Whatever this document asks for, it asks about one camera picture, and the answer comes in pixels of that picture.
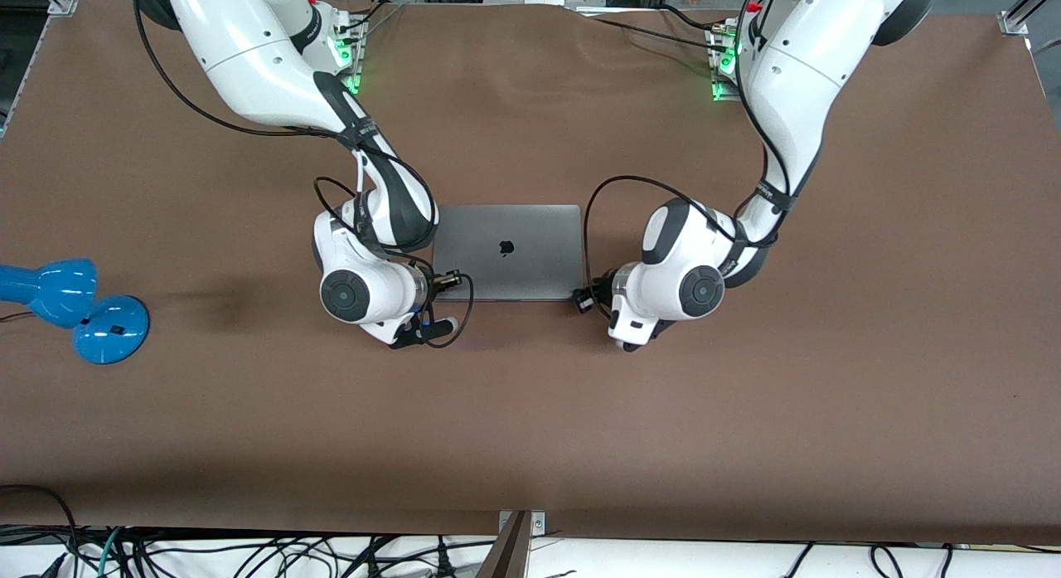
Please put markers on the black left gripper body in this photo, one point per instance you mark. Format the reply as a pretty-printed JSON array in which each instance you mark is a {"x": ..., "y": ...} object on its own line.
[{"x": 595, "y": 297}]

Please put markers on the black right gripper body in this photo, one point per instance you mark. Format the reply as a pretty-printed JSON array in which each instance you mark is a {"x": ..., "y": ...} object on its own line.
[{"x": 438, "y": 284}]

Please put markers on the grey laptop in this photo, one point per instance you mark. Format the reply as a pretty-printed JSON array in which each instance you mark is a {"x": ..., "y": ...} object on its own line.
[{"x": 507, "y": 254}]

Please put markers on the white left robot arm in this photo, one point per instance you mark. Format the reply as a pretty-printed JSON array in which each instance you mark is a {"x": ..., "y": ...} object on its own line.
[{"x": 796, "y": 89}]

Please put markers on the brown table cover sheet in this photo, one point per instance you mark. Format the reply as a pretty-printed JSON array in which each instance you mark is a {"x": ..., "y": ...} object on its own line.
[{"x": 746, "y": 412}]

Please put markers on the blue desk lamp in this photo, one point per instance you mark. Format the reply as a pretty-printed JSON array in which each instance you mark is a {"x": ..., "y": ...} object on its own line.
[{"x": 58, "y": 292}]

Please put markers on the silver bracket plate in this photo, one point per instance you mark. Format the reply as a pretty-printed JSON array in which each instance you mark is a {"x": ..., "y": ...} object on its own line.
[{"x": 537, "y": 524}]

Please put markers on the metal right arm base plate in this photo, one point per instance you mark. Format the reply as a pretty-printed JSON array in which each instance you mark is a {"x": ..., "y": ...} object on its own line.
[{"x": 356, "y": 64}]

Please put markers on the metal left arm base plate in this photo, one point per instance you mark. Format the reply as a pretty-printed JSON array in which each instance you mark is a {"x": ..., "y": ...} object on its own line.
[{"x": 723, "y": 72}]

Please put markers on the dark camera mount beam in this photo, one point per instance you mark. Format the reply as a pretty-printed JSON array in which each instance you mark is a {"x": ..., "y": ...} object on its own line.
[{"x": 507, "y": 557}]

